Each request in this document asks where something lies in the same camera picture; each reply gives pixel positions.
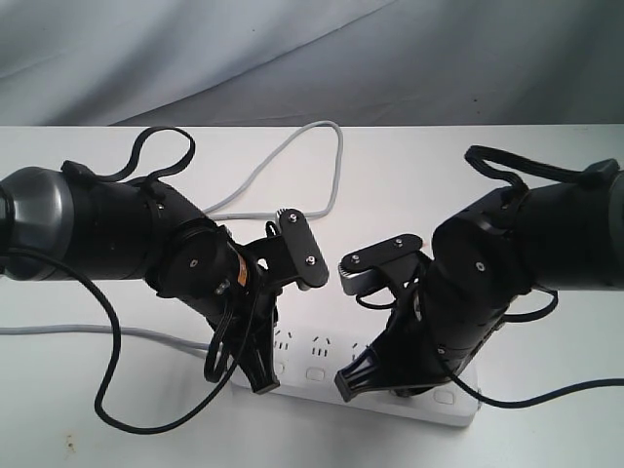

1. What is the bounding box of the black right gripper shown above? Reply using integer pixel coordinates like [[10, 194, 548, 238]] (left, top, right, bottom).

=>
[[334, 253, 472, 401]]

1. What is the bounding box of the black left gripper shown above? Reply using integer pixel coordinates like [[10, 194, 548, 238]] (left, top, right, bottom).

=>
[[206, 234, 293, 394]]

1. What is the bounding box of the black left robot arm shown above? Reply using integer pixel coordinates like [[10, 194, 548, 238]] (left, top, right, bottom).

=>
[[1, 167, 279, 394]]

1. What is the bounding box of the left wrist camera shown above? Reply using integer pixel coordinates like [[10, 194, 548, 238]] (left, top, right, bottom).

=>
[[276, 209, 330, 291]]

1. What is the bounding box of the grey power cord with plug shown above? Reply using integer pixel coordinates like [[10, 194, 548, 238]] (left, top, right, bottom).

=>
[[0, 120, 345, 360]]

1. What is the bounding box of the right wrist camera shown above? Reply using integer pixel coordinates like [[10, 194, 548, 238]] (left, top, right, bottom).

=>
[[338, 234, 423, 296]]

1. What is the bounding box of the white five-outlet power strip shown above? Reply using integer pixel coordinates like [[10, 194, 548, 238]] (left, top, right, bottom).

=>
[[224, 327, 485, 430]]

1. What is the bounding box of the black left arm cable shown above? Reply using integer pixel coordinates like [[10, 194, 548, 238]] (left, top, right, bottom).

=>
[[0, 125, 279, 435]]

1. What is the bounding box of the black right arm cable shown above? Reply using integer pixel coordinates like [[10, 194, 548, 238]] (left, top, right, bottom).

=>
[[358, 144, 624, 409]]

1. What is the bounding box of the grey backdrop cloth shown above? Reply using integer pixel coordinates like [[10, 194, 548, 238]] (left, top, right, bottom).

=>
[[1, 1, 623, 126]]

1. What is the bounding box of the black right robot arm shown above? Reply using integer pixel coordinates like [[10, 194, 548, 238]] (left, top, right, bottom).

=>
[[334, 164, 623, 401]]

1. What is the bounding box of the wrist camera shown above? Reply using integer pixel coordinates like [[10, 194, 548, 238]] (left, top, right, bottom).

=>
[[338, 234, 423, 296], [276, 209, 330, 291]]

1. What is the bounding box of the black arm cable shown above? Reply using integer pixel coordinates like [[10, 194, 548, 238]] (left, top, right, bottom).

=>
[[0, 125, 279, 435], [358, 144, 624, 409]]

